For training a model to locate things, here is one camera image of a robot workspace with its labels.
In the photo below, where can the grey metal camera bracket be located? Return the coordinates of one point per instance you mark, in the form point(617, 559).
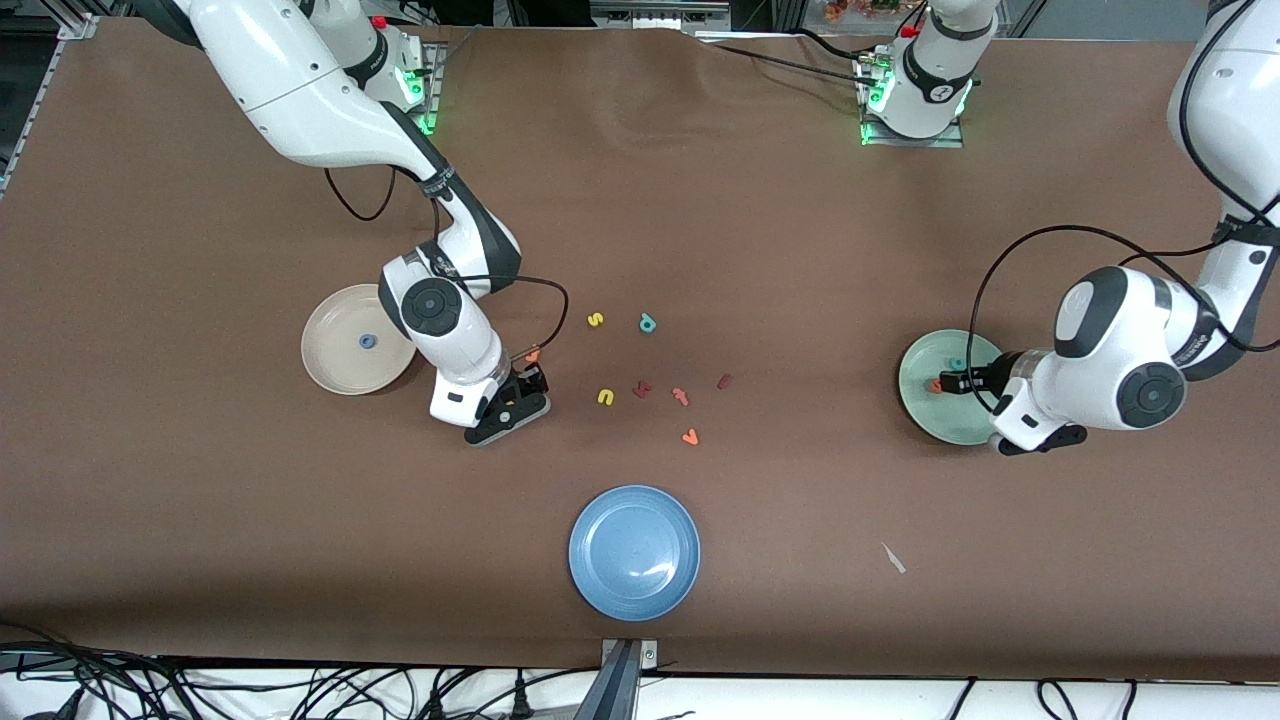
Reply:
point(625, 690)

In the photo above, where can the white power strip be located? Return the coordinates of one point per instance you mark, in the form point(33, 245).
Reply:
point(650, 17)

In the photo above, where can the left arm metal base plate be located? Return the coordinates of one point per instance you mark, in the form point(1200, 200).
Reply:
point(940, 142)

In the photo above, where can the brown paper table cover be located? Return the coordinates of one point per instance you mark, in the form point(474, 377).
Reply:
point(200, 520)

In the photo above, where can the white paper scrap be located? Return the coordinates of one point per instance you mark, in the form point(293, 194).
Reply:
point(893, 558)

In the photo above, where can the blue round plate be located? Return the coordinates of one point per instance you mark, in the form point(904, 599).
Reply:
point(630, 550)

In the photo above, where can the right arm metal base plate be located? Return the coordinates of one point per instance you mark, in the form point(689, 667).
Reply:
point(437, 75)

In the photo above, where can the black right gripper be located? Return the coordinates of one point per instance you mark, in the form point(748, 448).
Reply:
point(524, 383)

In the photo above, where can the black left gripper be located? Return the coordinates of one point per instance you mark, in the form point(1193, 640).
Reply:
point(994, 374)

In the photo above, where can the green round plate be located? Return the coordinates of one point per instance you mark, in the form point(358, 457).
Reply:
point(920, 412)

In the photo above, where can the beige round plate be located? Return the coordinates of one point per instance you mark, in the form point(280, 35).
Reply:
point(340, 360)

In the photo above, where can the aluminium frame bar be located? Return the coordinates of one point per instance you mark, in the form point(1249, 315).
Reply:
point(78, 22)

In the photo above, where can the orange flower decoration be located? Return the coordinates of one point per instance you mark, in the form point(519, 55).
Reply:
point(860, 8)

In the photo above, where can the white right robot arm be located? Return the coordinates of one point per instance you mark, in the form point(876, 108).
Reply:
point(310, 100)

